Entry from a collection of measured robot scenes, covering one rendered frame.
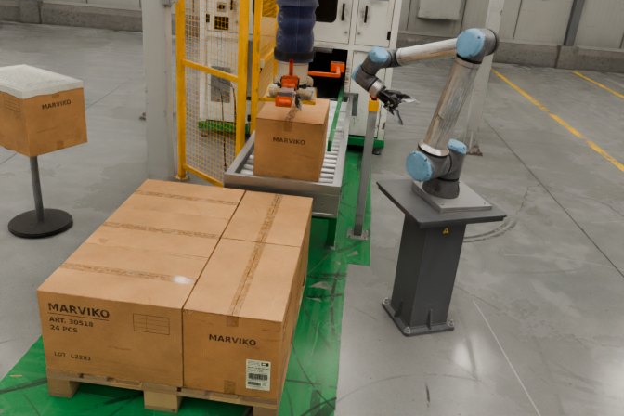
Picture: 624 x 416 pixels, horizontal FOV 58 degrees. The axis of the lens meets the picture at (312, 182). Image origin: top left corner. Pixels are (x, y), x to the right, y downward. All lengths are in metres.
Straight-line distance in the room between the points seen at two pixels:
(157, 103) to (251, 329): 2.26
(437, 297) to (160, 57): 2.41
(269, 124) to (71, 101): 1.24
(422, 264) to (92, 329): 1.60
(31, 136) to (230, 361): 1.91
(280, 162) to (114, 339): 1.45
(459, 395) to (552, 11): 10.54
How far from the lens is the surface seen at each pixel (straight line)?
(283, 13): 3.11
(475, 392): 2.95
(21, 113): 3.62
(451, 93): 2.56
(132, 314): 2.40
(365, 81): 2.91
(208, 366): 2.45
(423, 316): 3.19
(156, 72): 4.09
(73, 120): 3.79
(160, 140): 4.22
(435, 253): 2.99
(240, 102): 4.01
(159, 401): 2.65
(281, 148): 3.34
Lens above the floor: 1.89
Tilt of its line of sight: 23 degrees down
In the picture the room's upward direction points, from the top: 5 degrees clockwise
